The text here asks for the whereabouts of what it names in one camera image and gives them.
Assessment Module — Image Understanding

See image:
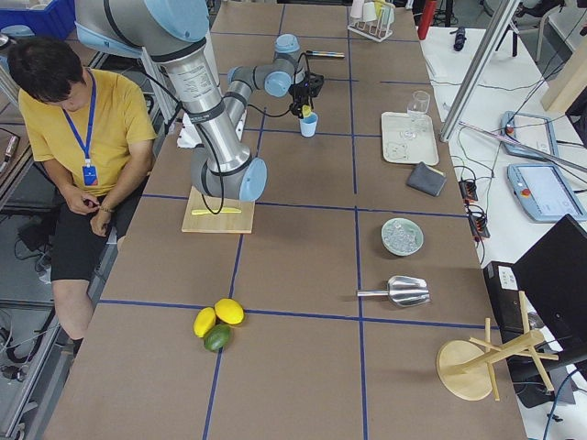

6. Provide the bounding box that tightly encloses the wooden cup tree stand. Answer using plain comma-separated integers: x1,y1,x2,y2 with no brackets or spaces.
436,291,559,402

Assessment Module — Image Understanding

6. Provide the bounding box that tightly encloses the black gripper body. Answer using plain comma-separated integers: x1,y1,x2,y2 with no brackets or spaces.
288,74,324,112

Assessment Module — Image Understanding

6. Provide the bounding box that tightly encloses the black computer box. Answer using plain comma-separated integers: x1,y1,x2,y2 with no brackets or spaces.
483,261,524,342

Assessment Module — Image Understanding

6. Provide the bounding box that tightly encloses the yellow lemon left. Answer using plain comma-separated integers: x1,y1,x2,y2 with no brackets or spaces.
193,307,216,338

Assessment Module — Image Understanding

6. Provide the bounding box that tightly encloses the light blue paper cup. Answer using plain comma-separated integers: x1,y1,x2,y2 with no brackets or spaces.
299,112,318,138

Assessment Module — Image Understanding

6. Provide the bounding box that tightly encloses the aluminium frame post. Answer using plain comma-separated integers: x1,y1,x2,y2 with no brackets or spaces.
439,0,519,142

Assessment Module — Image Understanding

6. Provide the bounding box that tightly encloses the steel muddler black tip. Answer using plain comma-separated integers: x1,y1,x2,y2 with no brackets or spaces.
305,50,345,60

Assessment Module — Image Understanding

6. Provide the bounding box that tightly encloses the grey folded cloth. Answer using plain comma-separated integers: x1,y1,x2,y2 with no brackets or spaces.
406,161,447,197

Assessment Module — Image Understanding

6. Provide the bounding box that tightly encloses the green lime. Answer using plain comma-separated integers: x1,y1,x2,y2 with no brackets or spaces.
204,324,232,352

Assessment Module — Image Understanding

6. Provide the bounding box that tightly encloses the wooden cutting board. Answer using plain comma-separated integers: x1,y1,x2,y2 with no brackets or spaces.
182,187,255,234

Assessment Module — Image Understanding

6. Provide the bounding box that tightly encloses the yellow plastic knife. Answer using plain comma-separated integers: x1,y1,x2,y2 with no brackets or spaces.
191,206,242,216

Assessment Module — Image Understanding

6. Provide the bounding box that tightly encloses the blue teach pendant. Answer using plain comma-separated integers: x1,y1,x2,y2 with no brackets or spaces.
506,163,586,223
501,111,559,160

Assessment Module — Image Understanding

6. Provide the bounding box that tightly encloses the black monitor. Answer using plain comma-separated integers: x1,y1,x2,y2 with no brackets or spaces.
513,214,586,368

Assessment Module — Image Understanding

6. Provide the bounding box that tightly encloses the yellow lemon right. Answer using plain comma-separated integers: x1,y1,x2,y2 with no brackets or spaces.
214,298,245,325

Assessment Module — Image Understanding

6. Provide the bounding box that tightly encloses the green bowl of ice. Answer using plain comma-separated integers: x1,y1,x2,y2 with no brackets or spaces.
381,218,424,257

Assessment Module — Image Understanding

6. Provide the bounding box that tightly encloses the clear wine glass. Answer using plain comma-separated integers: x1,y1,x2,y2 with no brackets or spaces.
406,91,430,122

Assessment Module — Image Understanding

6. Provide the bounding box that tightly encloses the steel ice scoop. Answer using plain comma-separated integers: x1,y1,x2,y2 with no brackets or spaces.
356,275,431,308

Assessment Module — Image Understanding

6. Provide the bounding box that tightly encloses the blue storage crate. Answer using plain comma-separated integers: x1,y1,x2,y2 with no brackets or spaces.
1,1,75,39

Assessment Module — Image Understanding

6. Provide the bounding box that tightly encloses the cream bear tray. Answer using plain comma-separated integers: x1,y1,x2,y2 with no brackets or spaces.
381,112,439,166

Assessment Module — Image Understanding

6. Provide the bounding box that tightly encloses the far blue teach pendant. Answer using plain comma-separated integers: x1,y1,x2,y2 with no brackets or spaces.
501,111,559,160

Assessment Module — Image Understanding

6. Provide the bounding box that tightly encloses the person in yellow shirt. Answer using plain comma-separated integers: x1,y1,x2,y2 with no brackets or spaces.
7,37,156,347

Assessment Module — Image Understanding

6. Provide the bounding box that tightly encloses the near blue teach pendant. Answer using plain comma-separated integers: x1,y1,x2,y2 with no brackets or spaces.
506,163,586,223

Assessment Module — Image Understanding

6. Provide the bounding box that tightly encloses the white cup rack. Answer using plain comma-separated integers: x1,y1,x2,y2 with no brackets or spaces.
347,0,395,42

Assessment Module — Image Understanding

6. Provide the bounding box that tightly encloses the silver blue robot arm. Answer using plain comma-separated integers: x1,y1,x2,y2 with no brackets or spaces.
75,0,324,202

